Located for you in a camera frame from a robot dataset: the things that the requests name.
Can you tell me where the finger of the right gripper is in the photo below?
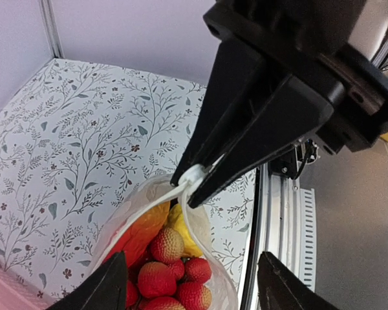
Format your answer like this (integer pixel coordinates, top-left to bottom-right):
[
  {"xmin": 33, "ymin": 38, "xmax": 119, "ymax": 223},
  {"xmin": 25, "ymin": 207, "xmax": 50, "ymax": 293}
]
[
  {"xmin": 188, "ymin": 76, "xmax": 334, "ymax": 209},
  {"xmin": 171, "ymin": 40, "xmax": 265, "ymax": 185}
]

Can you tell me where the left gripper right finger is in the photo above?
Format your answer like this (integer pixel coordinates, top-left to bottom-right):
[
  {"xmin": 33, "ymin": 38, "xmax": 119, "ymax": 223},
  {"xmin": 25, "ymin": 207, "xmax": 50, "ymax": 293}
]
[{"xmin": 257, "ymin": 251, "xmax": 338, "ymax": 310}]

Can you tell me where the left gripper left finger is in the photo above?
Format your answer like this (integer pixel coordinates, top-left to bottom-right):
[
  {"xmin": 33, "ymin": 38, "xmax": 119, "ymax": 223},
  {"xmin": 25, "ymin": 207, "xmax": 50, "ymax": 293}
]
[{"xmin": 48, "ymin": 252, "xmax": 128, "ymax": 310}]

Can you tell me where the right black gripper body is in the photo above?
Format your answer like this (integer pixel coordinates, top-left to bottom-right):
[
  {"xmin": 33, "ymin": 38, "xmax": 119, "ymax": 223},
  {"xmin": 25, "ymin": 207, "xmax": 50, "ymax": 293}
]
[{"xmin": 204, "ymin": 1, "xmax": 388, "ymax": 153}]

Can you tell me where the red lychee toy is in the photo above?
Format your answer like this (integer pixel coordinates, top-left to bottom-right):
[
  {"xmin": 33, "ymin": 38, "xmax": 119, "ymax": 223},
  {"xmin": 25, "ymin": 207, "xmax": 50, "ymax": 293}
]
[{"xmin": 137, "ymin": 262, "xmax": 177, "ymax": 299}]

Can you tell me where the clear dotted zip bag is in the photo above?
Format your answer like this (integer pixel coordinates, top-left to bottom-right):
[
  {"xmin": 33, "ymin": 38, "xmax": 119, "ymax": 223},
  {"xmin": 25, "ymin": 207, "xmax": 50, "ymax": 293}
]
[{"xmin": 89, "ymin": 165, "xmax": 239, "ymax": 309}]

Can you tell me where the yellow toy pear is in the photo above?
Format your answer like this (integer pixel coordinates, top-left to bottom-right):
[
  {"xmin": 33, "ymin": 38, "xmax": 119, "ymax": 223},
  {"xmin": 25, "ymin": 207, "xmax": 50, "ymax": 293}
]
[{"xmin": 166, "ymin": 203, "xmax": 203, "ymax": 258}]

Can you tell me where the pink plastic basket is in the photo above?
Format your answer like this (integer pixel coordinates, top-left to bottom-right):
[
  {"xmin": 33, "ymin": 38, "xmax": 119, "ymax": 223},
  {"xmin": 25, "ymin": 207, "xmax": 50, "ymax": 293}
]
[{"xmin": 0, "ymin": 268, "xmax": 59, "ymax": 309}]

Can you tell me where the floral table mat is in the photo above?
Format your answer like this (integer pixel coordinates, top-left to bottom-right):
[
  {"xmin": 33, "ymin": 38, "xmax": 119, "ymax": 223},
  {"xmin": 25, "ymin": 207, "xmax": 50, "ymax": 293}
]
[{"xmin": 0, "ymin": 57, "xmax": 258, "ymax": 310}]

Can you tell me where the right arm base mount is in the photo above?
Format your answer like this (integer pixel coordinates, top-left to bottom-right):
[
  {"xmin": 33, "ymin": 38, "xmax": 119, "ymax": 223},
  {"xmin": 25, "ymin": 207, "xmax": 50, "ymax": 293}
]
[{"xmin": 268, "ymin": 140, "xmax": 321, "ymax": 181}]

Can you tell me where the aluminium front rail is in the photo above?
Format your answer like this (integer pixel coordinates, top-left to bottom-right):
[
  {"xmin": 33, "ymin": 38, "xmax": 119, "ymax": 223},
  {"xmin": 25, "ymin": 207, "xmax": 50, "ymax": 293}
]
[{"xmin": 238, "ymin": 165, "xmax": 317, "ymax": 309}]

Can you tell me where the left aluminium post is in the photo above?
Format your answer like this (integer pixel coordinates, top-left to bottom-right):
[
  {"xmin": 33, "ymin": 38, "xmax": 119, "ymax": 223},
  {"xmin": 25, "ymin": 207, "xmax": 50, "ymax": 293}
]
[{"xmin": 38, "ymin": 0, "xmax": 65, "ymax": 59}]

